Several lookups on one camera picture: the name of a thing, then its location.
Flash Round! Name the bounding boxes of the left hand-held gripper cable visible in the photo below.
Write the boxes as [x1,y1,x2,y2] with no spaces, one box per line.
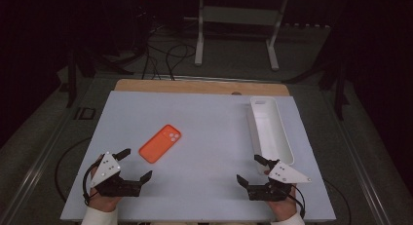
[82,160,102,206]

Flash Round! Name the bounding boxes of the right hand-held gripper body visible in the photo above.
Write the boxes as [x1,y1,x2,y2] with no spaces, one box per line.
[247,161,312,202]

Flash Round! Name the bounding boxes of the white metal stand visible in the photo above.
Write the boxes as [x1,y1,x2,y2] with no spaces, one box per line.
[183,0,290,72]

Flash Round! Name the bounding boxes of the white plastic storage bin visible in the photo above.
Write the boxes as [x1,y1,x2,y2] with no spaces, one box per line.
[245,95,295,175]

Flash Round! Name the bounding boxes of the tangled black floor cables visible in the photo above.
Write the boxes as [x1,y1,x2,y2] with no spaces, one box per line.
[141,43,198,81]

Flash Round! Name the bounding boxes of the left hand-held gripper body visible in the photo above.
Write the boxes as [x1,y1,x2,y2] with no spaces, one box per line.
[90,152,143,198]

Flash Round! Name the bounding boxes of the white table board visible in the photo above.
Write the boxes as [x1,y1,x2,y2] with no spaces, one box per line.
[59,90,337,223]

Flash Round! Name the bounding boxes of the right hand-held gripper cable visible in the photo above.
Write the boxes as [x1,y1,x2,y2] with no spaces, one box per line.
[290,184,307,219]

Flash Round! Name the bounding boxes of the metal floor rail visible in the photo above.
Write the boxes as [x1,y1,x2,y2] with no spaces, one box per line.
[320,88,391,225]
[0,77,98,225]

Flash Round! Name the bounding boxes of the person's left hand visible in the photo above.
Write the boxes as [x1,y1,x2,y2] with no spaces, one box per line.
[88,155,122,213]

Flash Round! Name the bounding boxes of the wooden table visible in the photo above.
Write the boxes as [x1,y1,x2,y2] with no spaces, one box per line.
[114,78,290,96]

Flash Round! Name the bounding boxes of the orange phone case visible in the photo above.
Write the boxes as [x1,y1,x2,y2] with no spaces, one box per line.
[138,124,182,165]

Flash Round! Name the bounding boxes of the hand-held gripper cable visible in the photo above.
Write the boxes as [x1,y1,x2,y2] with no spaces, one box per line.
[290,184,307,219]
[82,160,102,206]

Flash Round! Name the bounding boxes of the person's right hand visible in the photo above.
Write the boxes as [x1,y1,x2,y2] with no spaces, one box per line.
[266,185,298,221]

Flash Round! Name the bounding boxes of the black tripod stand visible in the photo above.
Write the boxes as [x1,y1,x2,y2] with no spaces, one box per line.
[282,23,350,122]
[66,46,134,109]

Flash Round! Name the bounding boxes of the black floor cable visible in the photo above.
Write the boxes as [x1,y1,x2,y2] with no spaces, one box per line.
[322,178,353,225]
[54,136,93,204]

